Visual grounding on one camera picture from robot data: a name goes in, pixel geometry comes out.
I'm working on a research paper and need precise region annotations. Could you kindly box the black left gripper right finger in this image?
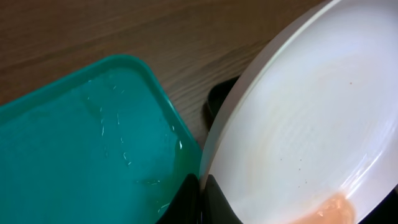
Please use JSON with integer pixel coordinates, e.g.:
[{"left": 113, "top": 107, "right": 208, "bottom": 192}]
[{"left": 202, "top": 174, "right": 243, "bottom": 224}]

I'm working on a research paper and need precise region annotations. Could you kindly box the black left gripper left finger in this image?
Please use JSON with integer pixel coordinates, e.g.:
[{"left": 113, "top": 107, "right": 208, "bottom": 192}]
[{"left": 156, "top": 174, "right": 200, "bottom": 224}]

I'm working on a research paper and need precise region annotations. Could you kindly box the white plate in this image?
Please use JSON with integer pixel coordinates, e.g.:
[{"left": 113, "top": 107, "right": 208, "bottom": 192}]
[{"left": 200, "top": 0, "right": 397, "bottom": 223}]

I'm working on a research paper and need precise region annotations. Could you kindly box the teal plastic tray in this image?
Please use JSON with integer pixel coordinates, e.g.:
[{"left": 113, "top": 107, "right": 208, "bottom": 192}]
[{"left": 1, "top": 55, "right": 201, "bottom": 223}]

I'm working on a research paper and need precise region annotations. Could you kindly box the black rectangular tray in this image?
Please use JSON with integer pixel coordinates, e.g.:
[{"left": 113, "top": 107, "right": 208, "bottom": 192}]
[{"left": 202, "top": 76, "right": 239, "bottom": 131}]

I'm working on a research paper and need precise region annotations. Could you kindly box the red stain on top plate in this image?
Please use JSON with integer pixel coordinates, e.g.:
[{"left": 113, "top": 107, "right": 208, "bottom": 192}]
[{"left": 289, "top": 192, "right": 356, "bottom": 224}]

